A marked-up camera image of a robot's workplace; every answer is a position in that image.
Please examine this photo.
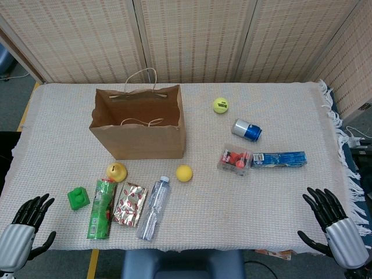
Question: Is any brown paper bag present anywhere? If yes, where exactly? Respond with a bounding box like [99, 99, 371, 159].
[88, 67, 187, 160]

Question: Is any blue silver drink can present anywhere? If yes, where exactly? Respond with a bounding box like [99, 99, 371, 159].
[231, 118, 264, 142]

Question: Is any gold foil snack packet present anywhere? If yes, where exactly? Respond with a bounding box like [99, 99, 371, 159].
[111, 181, 148, 228]

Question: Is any green toy brick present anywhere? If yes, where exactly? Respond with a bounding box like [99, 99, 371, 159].
[67, 187, 91, 211]

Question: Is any green chips tube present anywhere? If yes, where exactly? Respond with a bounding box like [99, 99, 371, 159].
[87, 178, 119, 241]

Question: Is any blue grey office chair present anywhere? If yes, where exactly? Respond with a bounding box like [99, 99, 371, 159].
[0, 46, 15, 76]

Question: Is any blue cookie package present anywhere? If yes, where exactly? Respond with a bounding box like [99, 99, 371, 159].
[250, 151, 308, 170]

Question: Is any white woven tablecloth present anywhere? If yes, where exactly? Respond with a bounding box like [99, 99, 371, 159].
[0, 80, 370, 253]

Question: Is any yellow green tennis ball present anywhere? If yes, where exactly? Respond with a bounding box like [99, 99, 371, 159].
[213, 97, 230, 115]

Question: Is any clear plastic water bottle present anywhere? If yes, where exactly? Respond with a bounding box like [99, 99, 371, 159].
[135, 176, 171, 242]

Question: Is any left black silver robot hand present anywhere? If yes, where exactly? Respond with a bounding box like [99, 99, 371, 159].
[0, 194, 56, 273]

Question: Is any white power strip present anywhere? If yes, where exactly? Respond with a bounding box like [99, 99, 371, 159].
[345, 126, 369, 148]

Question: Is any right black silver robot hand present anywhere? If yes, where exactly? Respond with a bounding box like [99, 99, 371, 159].
[297, 187, 370, 270]

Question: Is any yellow foam ball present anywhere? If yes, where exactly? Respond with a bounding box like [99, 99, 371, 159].
[176, 164, 194, 183]

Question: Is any black equipment box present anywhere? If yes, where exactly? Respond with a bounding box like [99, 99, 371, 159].
[350, 139, 372, 187]

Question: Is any woven folding screen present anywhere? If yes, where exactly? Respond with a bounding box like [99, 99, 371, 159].
[0, 0, 372, 120]

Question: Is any yellow pear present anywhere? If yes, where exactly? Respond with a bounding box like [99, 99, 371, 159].
[106, 162, 128, 183]

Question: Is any clear box with red items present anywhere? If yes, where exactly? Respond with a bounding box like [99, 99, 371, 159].
[216, 144, 253, 177]

